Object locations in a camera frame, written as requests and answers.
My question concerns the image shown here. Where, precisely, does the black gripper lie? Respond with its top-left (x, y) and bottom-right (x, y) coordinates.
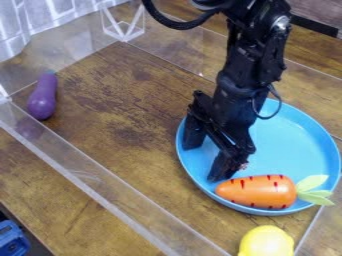
top-left (181, 89), bottom-right (268, 182)

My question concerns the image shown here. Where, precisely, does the orange toy carrot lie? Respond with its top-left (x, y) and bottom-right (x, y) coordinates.
top-left (215, 174), bottom-right (334, 210)

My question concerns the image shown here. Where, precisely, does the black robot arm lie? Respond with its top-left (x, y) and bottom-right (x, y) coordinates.
top-left (181, 0), bottom-right (291, 182)

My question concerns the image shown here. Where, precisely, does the blue round plate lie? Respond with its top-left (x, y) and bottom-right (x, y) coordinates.
top-left (175, 99), bottom-right (340, 216)

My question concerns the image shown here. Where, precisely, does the yellow toy object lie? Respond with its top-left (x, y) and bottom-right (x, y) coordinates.
top-left (237, 225), bottom-right (294, 256)

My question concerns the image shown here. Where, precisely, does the purple toy eggplant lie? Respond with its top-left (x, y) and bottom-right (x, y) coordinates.
top-left (26, 70), bottom-right (57, 120)

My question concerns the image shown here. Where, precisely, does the blue object at corner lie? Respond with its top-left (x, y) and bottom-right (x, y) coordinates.
top-left (0, 220), bottom-right (30, 256)

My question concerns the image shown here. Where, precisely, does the black braided cable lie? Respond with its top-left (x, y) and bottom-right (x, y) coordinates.
top-left (140, 0), bottom-right (219, 31)

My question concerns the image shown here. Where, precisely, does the clear acrylic enclosure wall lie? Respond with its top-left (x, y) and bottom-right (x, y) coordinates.
top-left (0, 2), bottom-right (342, 256)

